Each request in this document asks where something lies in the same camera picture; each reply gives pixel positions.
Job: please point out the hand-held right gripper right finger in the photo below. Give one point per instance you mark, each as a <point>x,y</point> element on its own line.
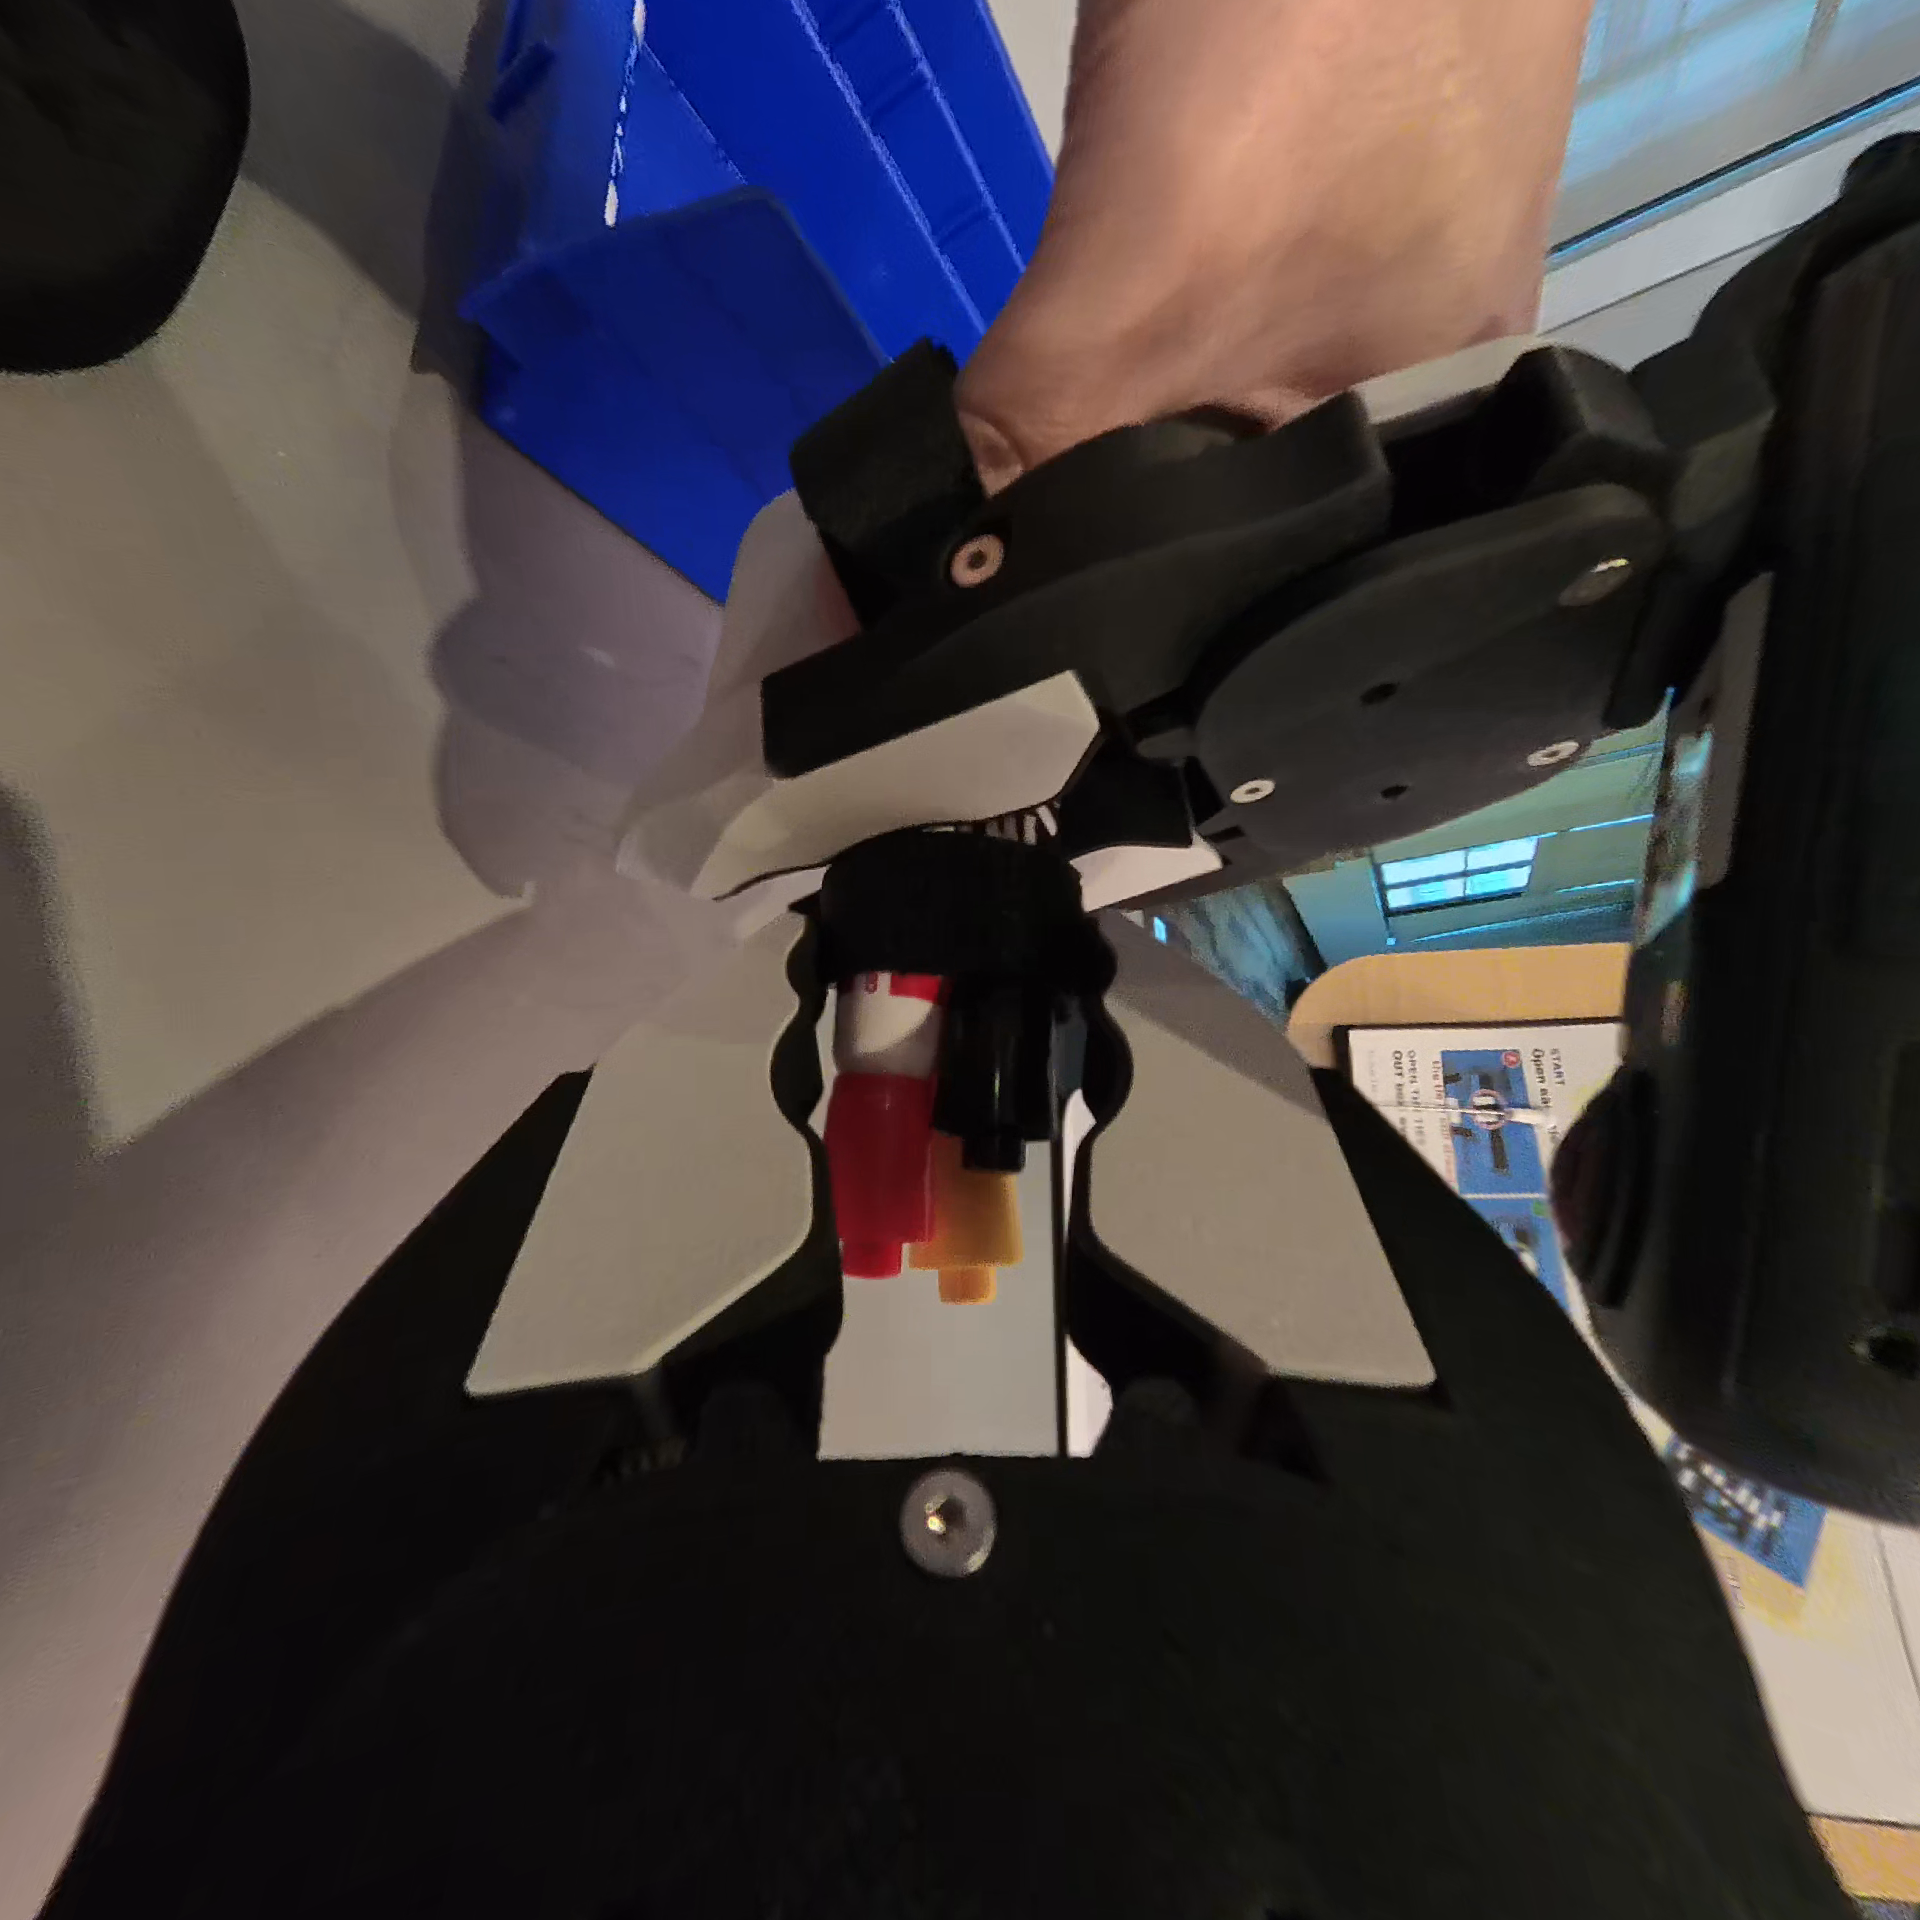
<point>1261,1200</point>

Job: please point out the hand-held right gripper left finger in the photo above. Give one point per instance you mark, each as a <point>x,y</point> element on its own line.
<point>662,1200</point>

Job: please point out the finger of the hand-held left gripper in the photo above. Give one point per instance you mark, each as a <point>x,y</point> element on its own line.
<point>932,780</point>
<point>1155,873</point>

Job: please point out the red cap marker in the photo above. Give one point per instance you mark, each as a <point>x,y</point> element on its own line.
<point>869,1154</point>

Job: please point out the black cap marker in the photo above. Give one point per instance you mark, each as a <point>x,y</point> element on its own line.
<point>991,1080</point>

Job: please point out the yellow marker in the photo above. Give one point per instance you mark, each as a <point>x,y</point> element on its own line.
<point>975,1223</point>

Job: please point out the person's left hand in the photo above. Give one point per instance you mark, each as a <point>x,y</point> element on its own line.
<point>1277,210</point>

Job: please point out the printed instruction sheet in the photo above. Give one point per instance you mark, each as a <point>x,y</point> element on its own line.
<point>1440,1110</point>

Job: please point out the blue plastic bin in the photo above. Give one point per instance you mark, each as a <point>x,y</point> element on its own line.
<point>704,346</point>

